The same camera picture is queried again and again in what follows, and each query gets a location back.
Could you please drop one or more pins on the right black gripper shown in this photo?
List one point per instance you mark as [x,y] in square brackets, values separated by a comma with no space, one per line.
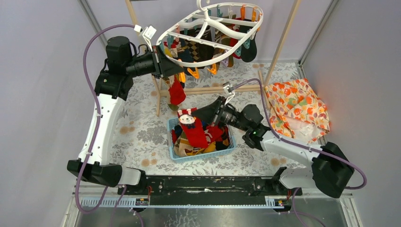
[210,113]

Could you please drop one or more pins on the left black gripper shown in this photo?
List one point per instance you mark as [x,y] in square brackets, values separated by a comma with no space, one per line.
[158,63]

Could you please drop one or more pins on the red santa sock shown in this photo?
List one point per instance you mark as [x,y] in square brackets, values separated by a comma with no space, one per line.
[176,92]

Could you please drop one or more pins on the white round clip hanger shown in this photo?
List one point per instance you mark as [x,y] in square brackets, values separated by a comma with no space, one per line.
[178,50]

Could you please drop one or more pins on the red bunny sock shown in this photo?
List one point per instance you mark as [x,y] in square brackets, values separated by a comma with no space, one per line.
[192,128]

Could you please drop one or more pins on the striped beige brown sock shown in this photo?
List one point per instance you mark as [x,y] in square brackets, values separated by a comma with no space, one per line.
[173,107]

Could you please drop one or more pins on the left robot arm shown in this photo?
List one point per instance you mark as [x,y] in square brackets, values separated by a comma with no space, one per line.
[111,90]

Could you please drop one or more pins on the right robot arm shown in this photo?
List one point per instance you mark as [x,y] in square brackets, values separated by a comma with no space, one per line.
[326,167]

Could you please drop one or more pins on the pile of socks in basket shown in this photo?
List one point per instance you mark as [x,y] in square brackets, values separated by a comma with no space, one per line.
[217,138]

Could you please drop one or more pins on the argyle dark hanging sock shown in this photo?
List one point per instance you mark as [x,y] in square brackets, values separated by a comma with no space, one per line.
[194,50]

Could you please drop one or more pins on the blue plastic basket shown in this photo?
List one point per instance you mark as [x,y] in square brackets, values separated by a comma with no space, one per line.
[174,122]

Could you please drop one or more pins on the dark green hanging sock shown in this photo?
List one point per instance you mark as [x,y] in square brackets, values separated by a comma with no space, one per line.
[249,49]

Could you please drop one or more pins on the floral orange cloth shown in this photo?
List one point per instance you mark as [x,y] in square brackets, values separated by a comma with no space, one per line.
[296,111]

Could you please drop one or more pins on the floral table mat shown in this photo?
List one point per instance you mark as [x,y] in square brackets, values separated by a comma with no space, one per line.
[140,137]

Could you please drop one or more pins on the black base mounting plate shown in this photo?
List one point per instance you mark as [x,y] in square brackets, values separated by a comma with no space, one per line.
[209,190]

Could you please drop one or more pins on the wooden drying rack frame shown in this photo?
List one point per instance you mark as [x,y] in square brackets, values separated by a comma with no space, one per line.
[203,18]

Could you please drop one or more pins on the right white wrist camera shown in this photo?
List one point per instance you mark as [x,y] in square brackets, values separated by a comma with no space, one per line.
[229,91]

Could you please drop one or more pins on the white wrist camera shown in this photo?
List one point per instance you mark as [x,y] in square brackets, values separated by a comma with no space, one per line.
[229,91]
[146,34]

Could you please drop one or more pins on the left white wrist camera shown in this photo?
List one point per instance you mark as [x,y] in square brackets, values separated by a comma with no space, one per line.
[146,34]

